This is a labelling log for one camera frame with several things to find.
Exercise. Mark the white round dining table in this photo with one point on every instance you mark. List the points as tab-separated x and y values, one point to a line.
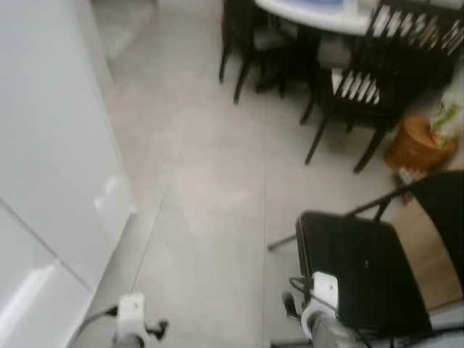
312	14

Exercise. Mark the dark slat-back wooden chair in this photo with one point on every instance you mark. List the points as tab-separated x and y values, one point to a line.
391	80

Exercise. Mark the black folding chair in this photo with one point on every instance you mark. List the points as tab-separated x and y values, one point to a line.
362	268

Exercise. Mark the green and white bag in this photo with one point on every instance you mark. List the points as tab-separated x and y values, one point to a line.
448	116

